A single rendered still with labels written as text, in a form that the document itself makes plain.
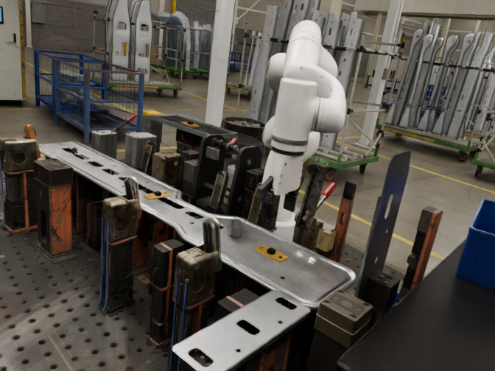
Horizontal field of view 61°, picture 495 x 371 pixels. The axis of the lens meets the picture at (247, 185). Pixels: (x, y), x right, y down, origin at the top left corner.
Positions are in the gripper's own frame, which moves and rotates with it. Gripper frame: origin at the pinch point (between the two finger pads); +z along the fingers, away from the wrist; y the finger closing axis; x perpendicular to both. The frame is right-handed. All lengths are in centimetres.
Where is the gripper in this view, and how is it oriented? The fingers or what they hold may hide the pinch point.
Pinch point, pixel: (278, 210)
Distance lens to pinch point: 103.1
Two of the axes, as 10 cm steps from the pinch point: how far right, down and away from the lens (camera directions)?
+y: -6.6, 1.6, -7.4
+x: 7.4, 3.1, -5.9
